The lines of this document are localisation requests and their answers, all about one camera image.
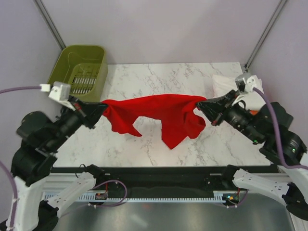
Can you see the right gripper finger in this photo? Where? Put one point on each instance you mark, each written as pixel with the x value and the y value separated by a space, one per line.
pixel 212 111
pixel 219 101

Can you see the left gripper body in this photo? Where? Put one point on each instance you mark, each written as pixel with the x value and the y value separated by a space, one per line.
pixel 72 119

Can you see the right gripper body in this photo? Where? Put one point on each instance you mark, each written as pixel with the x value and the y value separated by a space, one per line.
pixel 236 115

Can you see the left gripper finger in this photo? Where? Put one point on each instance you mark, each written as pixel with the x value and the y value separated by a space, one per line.
pixel 90 106
pixel 93 115

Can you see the red t-shirt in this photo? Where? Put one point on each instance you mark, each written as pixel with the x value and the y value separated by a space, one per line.
pixel 175 112

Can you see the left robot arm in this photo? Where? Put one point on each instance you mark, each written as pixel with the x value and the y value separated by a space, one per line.
pixel 33 161

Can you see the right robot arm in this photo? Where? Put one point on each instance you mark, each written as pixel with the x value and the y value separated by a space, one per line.
pixel 269 127

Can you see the folded white t-shirt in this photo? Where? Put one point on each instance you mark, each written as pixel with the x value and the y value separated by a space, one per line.
pixel 223 84

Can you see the olive green plastic basket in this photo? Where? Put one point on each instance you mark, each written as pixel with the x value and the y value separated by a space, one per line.
pixel 83 67

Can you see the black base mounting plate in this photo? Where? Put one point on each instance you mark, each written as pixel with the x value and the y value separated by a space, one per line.
pixel 164 182

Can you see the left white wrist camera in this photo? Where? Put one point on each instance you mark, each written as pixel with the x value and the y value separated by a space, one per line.
pixel 57 91

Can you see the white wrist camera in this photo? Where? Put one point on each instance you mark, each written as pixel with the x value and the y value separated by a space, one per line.
pixel 247 82
pixel 57 91

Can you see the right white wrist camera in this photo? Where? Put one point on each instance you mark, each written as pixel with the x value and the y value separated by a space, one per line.
pixel 247 82

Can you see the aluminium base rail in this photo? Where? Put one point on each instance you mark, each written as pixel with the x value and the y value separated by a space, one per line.
pixel 58 182

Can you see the white slotted cable duct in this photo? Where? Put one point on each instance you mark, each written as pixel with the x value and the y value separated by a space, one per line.
pixel 92 197

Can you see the left aluminium frame post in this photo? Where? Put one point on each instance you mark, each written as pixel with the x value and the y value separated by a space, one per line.
pixel 49 22

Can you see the aluminium frame post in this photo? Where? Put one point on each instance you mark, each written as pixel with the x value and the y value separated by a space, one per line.
pixel 265 33
pixel 49 22

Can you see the right aluminium frame post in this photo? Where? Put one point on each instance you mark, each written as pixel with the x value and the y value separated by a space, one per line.
pixel 265 33

